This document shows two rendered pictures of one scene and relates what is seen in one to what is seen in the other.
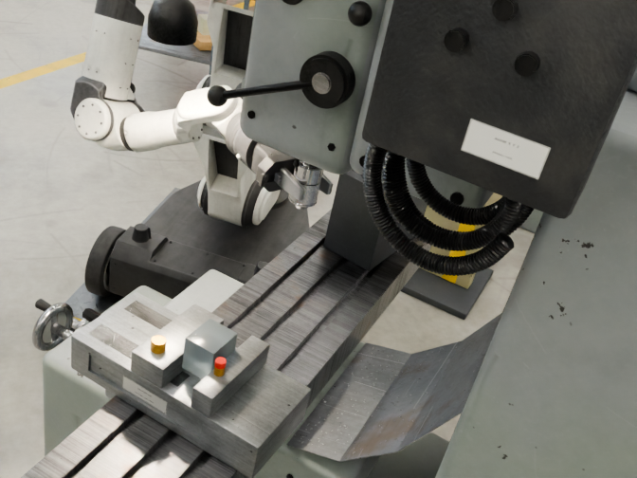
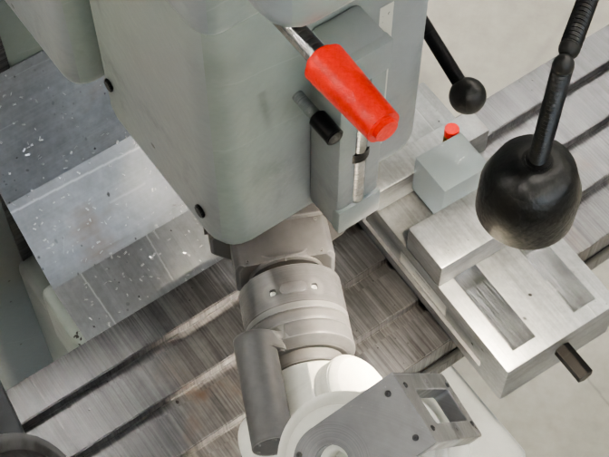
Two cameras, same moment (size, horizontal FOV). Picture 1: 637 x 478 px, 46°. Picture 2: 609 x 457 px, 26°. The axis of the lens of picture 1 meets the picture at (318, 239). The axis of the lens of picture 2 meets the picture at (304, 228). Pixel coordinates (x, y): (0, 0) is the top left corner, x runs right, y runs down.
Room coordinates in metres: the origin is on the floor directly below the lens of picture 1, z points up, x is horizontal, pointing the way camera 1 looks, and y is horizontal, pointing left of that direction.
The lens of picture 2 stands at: (1.57, 0.42, 2.22)
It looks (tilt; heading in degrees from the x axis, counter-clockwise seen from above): 59 degrees down; 213
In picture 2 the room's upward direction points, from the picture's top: straight up
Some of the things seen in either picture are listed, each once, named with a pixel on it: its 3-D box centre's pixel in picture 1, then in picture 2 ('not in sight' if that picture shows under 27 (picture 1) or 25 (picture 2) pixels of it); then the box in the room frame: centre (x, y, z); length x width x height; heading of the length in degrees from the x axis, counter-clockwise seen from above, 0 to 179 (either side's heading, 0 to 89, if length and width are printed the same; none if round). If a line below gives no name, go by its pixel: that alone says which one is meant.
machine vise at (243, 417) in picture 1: (190, 368); (461, 224); (0.85, 0.15, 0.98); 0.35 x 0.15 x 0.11; 67
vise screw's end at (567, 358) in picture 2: (95, 318); (573, 362); (0.93, 0.33, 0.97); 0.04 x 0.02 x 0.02; 67
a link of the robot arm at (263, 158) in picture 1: (274, 156); (285, 273); (1.12, 0.10, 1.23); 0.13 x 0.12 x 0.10; 134
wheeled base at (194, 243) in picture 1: (231, 220); not in sight; (1.89, 0.26, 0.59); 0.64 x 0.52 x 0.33; 172
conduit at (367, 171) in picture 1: (462, 166); not in sight; (0.77, -0.14, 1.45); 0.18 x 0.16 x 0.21; 69
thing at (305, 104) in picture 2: not in sight; (310, 109); (1.12, 0.13, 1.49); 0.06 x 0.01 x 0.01; 69
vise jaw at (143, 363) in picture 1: (178, 343); (479, 224); (0.86, 0.17, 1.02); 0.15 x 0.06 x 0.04; 157
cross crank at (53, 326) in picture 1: (65, 333); not in sight; (1.23, 0.51, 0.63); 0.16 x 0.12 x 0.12; 69
